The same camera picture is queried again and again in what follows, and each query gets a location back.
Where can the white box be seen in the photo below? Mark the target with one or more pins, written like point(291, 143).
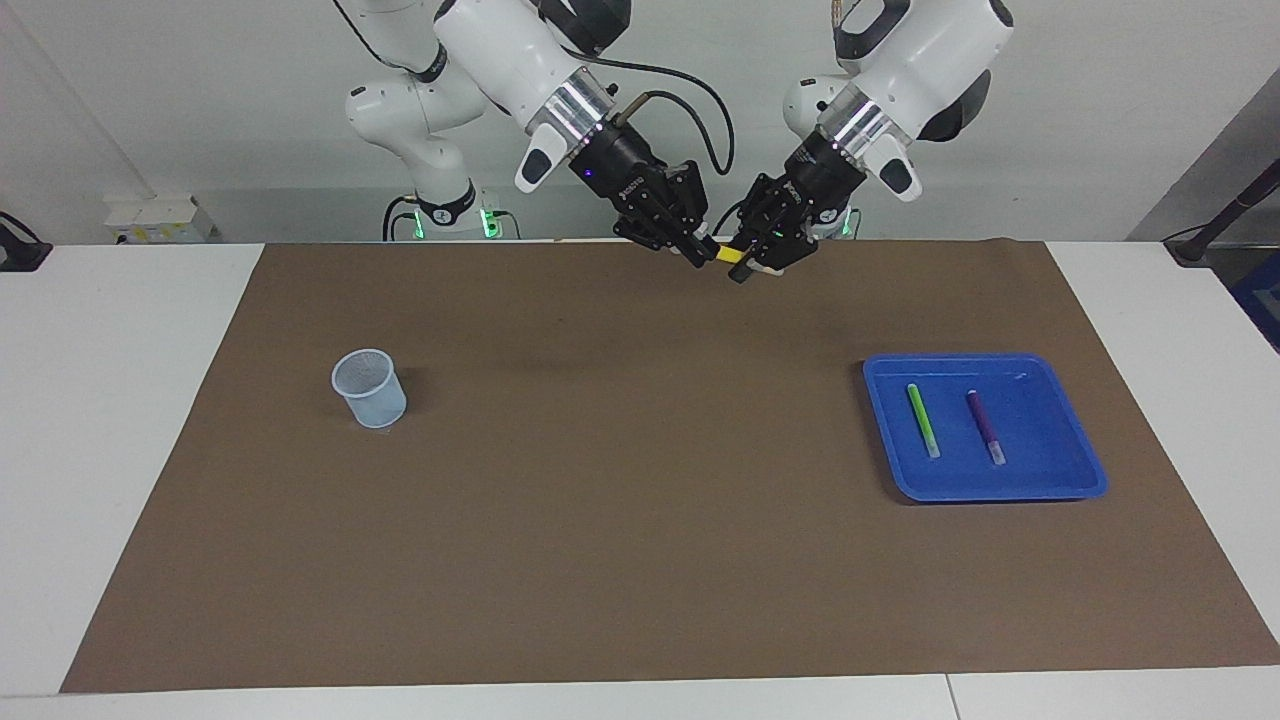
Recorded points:
point(160, 220)

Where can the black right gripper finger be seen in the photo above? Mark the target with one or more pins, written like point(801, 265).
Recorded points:
point(700, 210)
point(660, 246)

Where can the black clamp mount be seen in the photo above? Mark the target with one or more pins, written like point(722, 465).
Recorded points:
point(20, 255)

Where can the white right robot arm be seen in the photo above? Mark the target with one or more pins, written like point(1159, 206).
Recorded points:
point(500, 50)

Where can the yellow pen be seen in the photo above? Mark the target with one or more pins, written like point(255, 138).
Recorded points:
point(728, 255)

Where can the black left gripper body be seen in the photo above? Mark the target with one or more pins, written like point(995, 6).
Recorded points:
point(815, 185)

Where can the blue plastic tray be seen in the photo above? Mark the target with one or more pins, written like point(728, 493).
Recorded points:
point(1040, 440)

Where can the pale blue mesh pen cup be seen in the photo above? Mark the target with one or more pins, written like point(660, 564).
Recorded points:
point(375, 400)

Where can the brown table mat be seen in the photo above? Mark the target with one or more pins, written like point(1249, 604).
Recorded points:
point(640, 500)

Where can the purple pen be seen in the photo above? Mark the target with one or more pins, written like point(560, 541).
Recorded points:
point(985, 425)

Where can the blue crate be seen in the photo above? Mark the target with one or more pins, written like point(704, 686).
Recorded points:
point(1262, 300)

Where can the black stand pole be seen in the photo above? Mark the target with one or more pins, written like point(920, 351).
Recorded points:
point(1225, 215)

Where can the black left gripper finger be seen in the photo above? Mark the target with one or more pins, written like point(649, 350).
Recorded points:
point(790, 250)
point(758, 210)

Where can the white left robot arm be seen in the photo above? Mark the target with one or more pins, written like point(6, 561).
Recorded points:
point(930, 50)

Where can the green pen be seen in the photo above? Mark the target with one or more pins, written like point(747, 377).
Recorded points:
point(922, 420)

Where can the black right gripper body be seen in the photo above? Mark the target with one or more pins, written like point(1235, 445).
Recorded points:
point(640, 190)

